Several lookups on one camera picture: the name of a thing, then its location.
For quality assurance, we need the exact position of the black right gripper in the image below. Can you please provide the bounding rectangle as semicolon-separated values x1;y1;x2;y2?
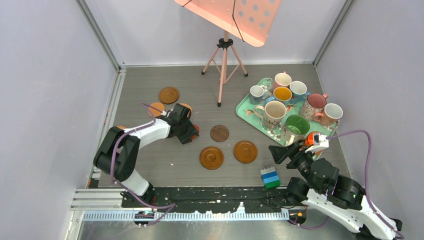
267;140;322;192

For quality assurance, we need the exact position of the red round paper coaster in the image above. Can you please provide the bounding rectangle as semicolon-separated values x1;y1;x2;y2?
190;124;200;140

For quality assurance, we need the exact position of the woven rattan coaster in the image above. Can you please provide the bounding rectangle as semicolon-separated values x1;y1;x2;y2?
179;103;193;115
115;125;127;130

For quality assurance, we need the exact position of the light plain wooden coaster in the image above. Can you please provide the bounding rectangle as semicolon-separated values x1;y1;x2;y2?
148;102;166;118

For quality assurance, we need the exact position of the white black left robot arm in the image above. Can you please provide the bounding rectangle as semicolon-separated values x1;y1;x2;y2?
93;103;199;207

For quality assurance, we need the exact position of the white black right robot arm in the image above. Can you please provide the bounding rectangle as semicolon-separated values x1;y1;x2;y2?
268;142;403;240

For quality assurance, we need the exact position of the ridged brown coaster back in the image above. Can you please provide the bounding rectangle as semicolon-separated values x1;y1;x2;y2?
158;86;180;105

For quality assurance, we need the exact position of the ridged brown coaster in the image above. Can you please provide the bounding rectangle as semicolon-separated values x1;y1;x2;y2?
233;140;258;164
158;86;180;105
199;146;224;170

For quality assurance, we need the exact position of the ridged brown coaster front right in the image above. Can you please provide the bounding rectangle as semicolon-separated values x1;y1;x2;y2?
233;140;258;164

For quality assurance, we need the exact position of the dark walnut flat coaster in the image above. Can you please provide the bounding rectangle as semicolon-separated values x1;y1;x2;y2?
210;125;230;142

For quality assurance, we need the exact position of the ridged brown coaster front left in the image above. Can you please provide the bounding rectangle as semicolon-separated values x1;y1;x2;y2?
199;146;224;170

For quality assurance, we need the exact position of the blue green toy brick stack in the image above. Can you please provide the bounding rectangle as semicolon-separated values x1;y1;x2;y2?
260;167;281;190

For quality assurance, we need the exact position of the orange mug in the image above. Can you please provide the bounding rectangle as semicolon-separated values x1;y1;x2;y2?
304;131;320;148

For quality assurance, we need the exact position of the green inside cream mug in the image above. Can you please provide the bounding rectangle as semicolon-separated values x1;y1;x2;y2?
280;114;310;146

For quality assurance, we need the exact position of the cream shell pattern mug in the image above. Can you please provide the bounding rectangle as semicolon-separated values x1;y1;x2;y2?
253;100;287;131

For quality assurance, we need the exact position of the mint green floral tray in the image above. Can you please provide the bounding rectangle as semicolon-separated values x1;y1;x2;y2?
235;94;340;146

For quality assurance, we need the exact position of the yellow inside blue mug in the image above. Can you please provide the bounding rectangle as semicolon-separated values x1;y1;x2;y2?
273;86;293;106

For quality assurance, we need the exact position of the peach mug white inside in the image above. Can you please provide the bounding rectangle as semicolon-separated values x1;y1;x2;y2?
313;103;344;127

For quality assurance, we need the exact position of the pink inside floral mug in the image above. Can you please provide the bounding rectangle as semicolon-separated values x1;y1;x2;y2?
299;93;329;121

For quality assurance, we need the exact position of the small blue patterned mug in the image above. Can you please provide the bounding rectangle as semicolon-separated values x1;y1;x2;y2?
249;85;265;105

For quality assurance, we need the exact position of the white inside teal mug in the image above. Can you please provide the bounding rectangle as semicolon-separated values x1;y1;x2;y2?
289;80;307;104

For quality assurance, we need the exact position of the pink white inside mug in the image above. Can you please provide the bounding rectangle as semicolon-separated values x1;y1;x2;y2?
272;71;292;90

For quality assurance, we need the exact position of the pink music stand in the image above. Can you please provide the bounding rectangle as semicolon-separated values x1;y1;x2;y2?
175;0;281;107

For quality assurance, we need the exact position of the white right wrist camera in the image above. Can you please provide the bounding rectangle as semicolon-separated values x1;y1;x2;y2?
306;132;329;155

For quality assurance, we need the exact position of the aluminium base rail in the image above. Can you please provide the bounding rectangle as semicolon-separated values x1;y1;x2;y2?
71;186;308;226

